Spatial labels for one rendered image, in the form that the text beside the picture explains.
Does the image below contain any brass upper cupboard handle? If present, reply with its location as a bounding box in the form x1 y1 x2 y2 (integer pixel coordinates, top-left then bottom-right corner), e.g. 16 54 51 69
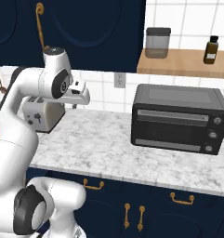
35 2 51 53

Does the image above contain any navy upper cupboard door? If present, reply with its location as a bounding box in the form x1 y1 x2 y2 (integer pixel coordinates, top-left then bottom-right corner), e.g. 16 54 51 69
0 0 33 67
31 0 147 74

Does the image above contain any navy lower cupboard door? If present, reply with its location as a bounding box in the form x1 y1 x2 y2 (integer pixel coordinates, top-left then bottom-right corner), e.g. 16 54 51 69
133 201 224 238
73 194 136 238

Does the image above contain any brass lower cupboard handle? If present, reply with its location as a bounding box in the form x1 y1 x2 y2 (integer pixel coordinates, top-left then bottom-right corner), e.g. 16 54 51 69
137 205 146 232
124 203 131 230

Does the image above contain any navy drawer front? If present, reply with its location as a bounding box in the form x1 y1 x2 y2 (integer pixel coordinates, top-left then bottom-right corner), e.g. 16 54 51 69
25 167 153 203
151 185 224 218

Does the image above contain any brown glass bottle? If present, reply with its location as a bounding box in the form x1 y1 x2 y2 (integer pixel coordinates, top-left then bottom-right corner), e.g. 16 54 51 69
203 35 220 65

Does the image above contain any black toaster oven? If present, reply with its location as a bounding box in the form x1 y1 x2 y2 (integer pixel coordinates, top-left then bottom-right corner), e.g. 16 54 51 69
130 83 224 156

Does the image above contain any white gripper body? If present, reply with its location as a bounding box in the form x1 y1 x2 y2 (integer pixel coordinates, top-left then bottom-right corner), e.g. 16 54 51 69
62 87 91 106

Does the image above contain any white toaster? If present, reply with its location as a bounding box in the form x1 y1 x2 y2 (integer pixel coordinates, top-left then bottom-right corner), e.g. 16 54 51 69
18 95 67 135

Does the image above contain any wooden wall shelf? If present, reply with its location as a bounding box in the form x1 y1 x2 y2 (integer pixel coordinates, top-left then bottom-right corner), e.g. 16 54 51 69
137 47 224 79

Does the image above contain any navy cupboard door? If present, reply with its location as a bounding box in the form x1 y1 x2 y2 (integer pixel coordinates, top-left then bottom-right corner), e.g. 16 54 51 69
73 194 136 238
133 201 224 238
31 0 147 74
0 0 33 67

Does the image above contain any brass cupboard handle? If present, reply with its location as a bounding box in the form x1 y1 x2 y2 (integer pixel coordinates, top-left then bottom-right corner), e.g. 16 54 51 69
35 2 51 53
137 205 146 232
124 203 131 230

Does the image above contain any grey lidded jar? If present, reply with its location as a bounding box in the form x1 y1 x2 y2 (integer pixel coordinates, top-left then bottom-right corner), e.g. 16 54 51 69
144 27 172 60

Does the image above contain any white wall outlet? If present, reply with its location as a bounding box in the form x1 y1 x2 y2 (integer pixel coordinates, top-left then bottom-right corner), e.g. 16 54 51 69
113 73 126 89

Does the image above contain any brass drawer handle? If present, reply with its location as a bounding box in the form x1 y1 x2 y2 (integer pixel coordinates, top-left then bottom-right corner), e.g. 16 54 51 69
83 178 105 191
169 192 196 205

